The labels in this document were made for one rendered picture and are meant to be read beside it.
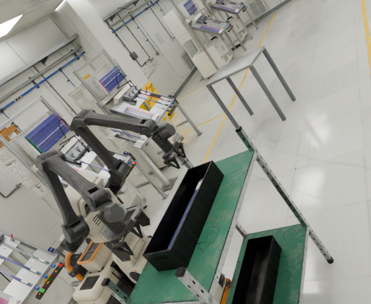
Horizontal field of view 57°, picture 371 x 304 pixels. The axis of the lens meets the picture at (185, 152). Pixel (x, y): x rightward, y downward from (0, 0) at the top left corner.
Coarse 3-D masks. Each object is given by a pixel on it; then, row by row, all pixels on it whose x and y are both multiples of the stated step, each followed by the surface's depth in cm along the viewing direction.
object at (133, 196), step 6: (126, 180) 435; (132, 186) 439; (126, 192) 429; (132, 192) 436; (138, 192) 444; (120, 198) 419; (126, 198) 426; (132, 198) 433; (138, 198) 441; (144, 198) 449; (126, 204) 423; (132, 204) 431; (138, 204) 437
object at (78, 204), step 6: (84, 174) 185; (90, 174) 186; (90, 180) 182; (96, 180) 183; (102, 180) 186; (102, 186) 188; (66, 192) 175; (72, 192) 175; (72, 198) 173; (78, 198) 173; (72, 204) 174; (78, 204) 173; (84, 204) 174; (78, 210) 176; (84, 210) 175; (84, 216) 178
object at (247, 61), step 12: (264, 48) 399; (240, 60) 412; (252, 60) 379; (216, 72) 441; (228, 72) 403; (252, 72) 378; (276, 72) 410; (264, 84) 384; (216, 96) 427; (240, 96) 461; (276, 108) 394
